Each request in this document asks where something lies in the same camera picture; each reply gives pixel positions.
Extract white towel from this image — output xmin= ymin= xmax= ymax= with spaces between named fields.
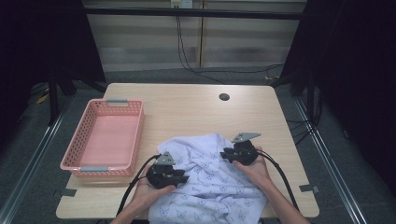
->
xmin=148 ymin=133 xmax=269 ymax=224

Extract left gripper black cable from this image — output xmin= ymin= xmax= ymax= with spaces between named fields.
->
xmin=116 ymin=154 xmax=162 ymax=217

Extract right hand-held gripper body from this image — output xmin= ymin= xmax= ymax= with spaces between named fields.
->
xmin=231 ymin=133 xmax=262 ymax=166

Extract pink plastic basket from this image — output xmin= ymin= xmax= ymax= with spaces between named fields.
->
xmin=59 ymin=98 xmax=146 ymax=178

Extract yellow strip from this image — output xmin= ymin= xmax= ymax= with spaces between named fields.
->
xmin=36 ymin=88 xmax=50 ymax=105

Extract grey tape piece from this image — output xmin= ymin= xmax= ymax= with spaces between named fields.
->
xmin=299 ymin=184 xmax=320 ymax=194
xmin=53 ymin=188 xmax=78 ymax=198

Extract white wall outlet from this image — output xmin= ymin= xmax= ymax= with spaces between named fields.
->
xmin=170 ymin=0 xmax=194 ymax=9

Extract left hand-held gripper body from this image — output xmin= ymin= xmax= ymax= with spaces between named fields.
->
xmin=146 ymin=151 xmax=185 ymax=189

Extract person's left hand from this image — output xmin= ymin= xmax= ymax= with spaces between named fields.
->
xmin=132 ymin=173 xmax=177 ymax=213

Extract person's right hand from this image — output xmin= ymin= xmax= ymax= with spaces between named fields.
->
xmin=233 ymin=147 xmax=272 ymax=188

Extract black wall cable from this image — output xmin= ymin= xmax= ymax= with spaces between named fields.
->
xmin=176 ymin=15 xmax=284 ymax=85

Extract metal floor rail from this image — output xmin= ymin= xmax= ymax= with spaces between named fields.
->
xmin=293 ymin=97 xmax=368 ymax=224
xmin=0 ymin=96 xmax=74 ymax=224

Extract black metal stand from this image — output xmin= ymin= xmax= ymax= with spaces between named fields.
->
xmin=306 ymin=71 xmax=316 ymax=123
xmin=47 ymin=73 xmax=61 ymax=126

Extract black floor cables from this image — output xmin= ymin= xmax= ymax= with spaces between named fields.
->
xmin=286 ymin=92 xmax=323 ymax=146

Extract black horizontal bar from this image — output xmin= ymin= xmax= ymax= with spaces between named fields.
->
xmin=83 ymin=7 xmax=304 ymax=21

